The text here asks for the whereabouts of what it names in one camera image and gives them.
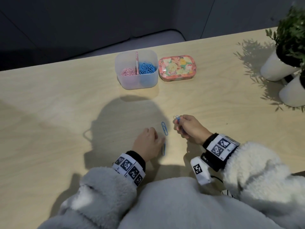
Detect person's right hand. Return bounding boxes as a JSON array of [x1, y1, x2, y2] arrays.
[[173, 114, 213, 146]]

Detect translucent divided plastic box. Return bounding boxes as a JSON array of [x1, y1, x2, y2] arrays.
[[115, 50, 159, 90]]

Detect right wrist marker band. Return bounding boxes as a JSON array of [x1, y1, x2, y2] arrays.
[[200, 133, 241, 172]]

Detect grey high-back sofa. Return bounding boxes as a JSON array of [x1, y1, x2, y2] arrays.
[[0, 0, 305, 72]]

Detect white marker tag device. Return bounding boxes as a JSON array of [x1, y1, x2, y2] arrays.
[[190, 156, 213, 186]]

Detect wrist marker band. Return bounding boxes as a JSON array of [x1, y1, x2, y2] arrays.
[[112, 151, 146, 188], [200, 133, 241, 172]]

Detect green plant in white pot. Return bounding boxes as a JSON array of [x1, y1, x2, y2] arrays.
[[279, 69, 305, 108], [260, 6, 305, 81]]

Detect cluster of blue paper clips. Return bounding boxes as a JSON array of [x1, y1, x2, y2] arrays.
[[173, 114, 185, 137]]

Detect person's left forearm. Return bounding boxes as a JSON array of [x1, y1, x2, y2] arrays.
[[37, 167, 146, 229]]

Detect person's white fleece torso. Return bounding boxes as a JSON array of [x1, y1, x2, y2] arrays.
[[118, 177, 284, 229]]

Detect heap of pink paper clips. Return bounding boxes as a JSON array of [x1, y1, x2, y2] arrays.
[[121, 66, 139, 77]]

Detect pink floral tin lid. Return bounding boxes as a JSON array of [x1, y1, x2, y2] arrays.
[[158, 54, 197, 82]]

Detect person's right forearm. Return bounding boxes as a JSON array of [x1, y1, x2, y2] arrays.
[[223, 141, 305, 229]]

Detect heap of blue paper clips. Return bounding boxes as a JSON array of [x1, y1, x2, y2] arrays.
[[139, 60, 158, 75]]

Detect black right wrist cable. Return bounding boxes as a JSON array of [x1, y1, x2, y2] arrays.
[[211, 175, 239, 199]]

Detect person's left hand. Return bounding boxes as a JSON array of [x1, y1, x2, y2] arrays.
[[132, 127, 166, 163]]

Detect left wrist marker band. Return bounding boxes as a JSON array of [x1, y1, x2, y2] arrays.
[[112, 151, 146, 188]]

